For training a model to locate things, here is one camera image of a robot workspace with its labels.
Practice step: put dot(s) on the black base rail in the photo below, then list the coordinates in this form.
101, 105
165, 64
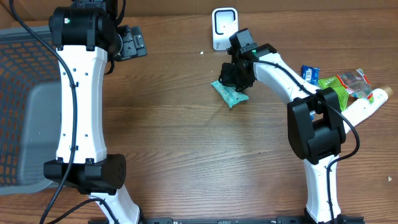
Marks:
278, 220

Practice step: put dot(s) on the white tube with gold cap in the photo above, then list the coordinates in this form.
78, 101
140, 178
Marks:
362, 109

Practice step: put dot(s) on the white barcode scanner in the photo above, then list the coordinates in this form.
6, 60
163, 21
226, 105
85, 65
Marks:
224, 24

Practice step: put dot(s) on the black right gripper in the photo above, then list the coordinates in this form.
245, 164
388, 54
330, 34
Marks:
226, 80

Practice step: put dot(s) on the teal snack packet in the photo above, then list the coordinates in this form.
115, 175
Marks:
228, 94

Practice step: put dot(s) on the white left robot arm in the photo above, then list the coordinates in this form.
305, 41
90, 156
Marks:
89, 39

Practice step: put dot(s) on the green Haribo gummy bag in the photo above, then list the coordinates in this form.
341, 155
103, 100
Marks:
350, 84

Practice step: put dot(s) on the blue Oreo cookie pack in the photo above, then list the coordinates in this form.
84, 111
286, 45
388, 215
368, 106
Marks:
310, 74

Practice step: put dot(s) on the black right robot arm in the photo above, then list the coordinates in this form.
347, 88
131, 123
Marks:
315, 123

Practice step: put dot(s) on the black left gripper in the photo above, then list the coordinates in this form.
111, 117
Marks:
134, 42

